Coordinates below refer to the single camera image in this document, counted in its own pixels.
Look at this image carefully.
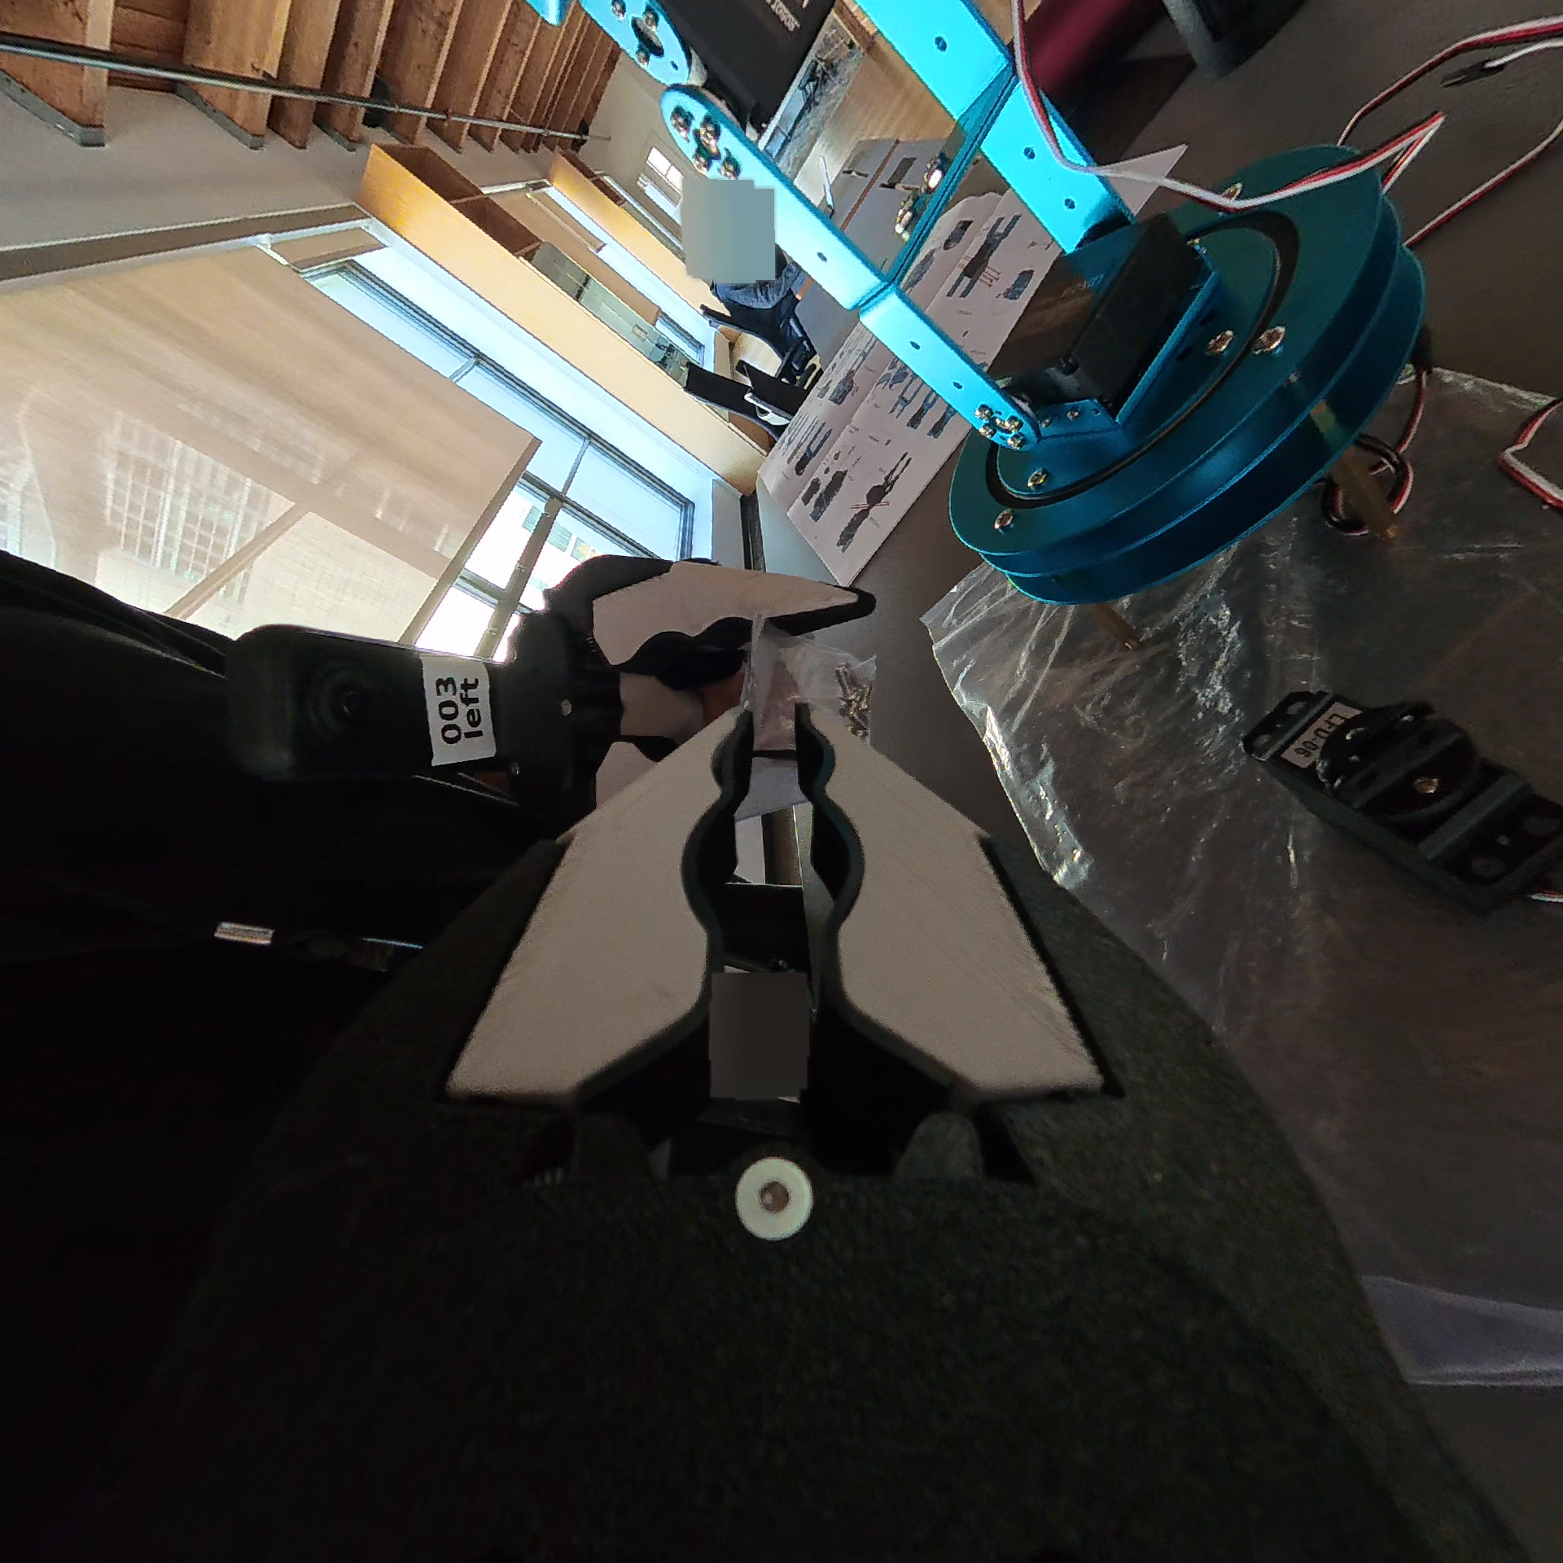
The person's black clothing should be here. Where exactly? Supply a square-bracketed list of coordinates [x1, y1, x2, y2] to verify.
[0, 548, 576, 1563]

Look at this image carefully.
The thin metal ceiling rail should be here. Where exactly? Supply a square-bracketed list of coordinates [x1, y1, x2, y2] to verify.
[0, 34, 612, 146]

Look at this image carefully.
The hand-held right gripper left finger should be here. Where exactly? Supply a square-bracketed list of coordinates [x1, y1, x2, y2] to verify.
[444, 705, 752, 1108]

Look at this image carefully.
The blue toy robot arm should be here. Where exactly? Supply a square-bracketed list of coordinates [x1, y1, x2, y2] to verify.
[524, 0, 1428, 649]

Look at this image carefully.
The large clear plastic bag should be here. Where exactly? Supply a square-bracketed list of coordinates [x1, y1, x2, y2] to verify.
[921, 366, 1563, 1382]

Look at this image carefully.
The black servo motor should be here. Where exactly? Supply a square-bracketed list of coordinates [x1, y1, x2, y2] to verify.
[1240, 688, 1563, 915]

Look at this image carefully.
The clear zip bag of screws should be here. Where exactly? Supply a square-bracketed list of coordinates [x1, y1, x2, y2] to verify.
[732, 610, 880, 820]

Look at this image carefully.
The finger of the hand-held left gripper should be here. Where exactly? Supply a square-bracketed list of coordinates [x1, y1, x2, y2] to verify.
[597, 677, 749, 810]
[583, 558, 880, 674]

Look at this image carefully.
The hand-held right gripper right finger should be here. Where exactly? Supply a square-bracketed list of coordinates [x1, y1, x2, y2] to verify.
[796, 701, 1125, 1103]

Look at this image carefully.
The dark red metal tube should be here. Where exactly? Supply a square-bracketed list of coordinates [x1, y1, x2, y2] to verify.
[1019, 0, 1191, 112]

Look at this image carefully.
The large glass window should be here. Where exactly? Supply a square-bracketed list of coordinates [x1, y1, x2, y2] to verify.
[0, 255, 698, 667]

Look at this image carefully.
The black office chair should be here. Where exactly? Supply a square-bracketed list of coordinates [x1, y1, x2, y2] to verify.
[683, 353, 814, 429]

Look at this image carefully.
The red white servo cable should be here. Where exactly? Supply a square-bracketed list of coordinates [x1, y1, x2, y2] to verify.
[1006, 0, 1247, 210]
[1336, 48, 1563, 263]
[1494, 395, 1563, 512]

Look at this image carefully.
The dark grey desk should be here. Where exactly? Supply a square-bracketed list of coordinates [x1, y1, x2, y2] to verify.
[737, 0, 1563, 1563]

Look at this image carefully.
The assembly instruction manual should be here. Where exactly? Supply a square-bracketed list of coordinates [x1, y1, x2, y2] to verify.
[757, 143, 1188, 586]

